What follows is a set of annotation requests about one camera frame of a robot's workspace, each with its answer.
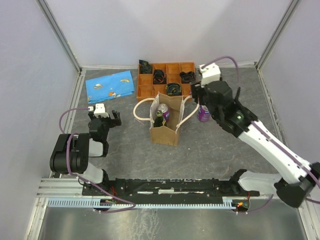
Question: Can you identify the dark rolled sock front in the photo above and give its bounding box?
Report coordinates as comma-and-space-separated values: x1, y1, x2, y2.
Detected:
165, 82, 182, 96

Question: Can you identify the wooden compartment tray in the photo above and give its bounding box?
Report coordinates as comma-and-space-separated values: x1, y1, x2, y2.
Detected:
136, 62, 196, 101

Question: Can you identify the green glass bottle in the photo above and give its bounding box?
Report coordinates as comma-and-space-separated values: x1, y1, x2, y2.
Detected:
153, 110, 166, 128

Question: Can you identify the blue space-print cloth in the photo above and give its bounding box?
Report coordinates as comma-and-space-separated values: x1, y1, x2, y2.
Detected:
85, 70, 135, 104

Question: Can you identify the dark rolled sock top-left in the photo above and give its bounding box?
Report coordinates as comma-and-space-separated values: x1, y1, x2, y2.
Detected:
138, 59, 153, 74

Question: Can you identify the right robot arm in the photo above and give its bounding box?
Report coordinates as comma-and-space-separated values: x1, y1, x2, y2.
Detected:
190, 79, 320, 208

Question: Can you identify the dark rolled sock middle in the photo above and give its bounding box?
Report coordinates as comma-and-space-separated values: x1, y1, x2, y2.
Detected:
153, 69, 166, 85

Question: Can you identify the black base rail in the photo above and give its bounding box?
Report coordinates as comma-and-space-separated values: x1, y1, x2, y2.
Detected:
81, 177, 261, 201

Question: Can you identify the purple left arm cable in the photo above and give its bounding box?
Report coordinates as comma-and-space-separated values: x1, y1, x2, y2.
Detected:
58, 106, 137, 214

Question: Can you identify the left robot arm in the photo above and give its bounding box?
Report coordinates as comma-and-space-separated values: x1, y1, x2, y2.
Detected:
49, 110, 122, 195

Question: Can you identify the purple soda can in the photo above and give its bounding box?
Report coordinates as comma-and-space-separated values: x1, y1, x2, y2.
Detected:
197, 105, 211, 123
157, 103, 170, 122

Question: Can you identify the brown canvas bag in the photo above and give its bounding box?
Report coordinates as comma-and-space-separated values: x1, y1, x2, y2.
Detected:
133, 93, 200, 146

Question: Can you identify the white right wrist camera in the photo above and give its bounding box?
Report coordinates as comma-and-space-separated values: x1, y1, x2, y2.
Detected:
199, 62, 221, 88

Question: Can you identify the black rolled sock right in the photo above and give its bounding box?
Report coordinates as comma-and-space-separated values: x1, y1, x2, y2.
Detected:
179, 71, 196, 84

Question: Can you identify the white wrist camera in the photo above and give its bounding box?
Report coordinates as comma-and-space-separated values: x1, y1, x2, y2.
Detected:
199, 62, 221, 88
93, 103, 109, 118

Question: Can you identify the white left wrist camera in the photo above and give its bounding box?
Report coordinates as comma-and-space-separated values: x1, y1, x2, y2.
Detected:
93, 103, 109, 118

